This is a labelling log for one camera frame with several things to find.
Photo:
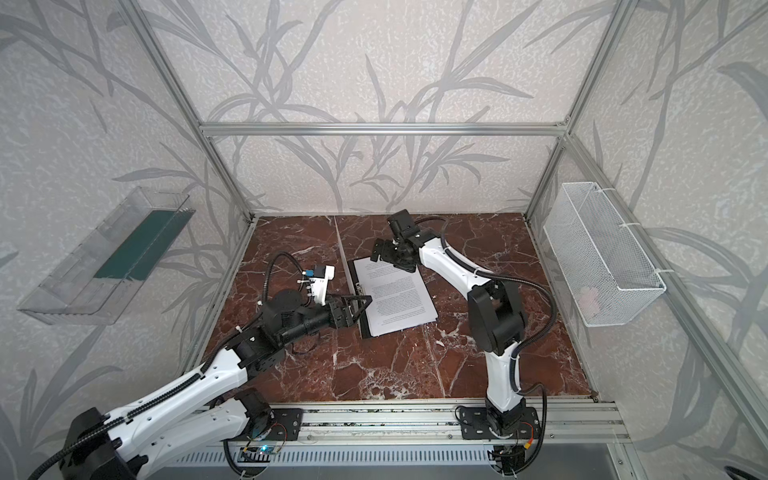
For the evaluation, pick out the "aluminium frame horizontal bar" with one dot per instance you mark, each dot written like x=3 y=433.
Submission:
x=220 y=129

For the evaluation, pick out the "white wire mesh basket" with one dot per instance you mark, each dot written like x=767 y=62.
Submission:
x=608 y=274

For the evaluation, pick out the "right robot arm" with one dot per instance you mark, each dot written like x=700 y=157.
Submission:
x=495 y=311

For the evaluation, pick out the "clear plastic wall tray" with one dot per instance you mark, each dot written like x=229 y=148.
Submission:
x=95 y=283

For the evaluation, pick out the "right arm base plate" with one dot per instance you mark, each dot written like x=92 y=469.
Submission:
x=475 y=424

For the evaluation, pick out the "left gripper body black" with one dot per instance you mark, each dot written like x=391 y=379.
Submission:
x=342 y=312

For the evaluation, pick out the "folder white cover black inside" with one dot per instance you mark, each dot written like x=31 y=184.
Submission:
x=357 y=235

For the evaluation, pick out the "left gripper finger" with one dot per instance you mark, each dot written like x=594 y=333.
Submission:
x=342 y=317
x=354 y=306

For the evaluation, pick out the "printed sheet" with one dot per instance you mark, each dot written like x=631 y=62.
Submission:
x=400 y=300

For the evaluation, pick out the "aluminium front rail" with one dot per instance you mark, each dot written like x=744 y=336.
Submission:
x=564 y=420

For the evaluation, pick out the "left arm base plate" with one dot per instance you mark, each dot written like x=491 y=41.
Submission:
x=285 y=425

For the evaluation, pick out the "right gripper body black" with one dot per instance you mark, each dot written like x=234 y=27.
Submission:
x=397 y=252

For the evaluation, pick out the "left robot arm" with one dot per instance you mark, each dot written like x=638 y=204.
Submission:
x=207 y=404

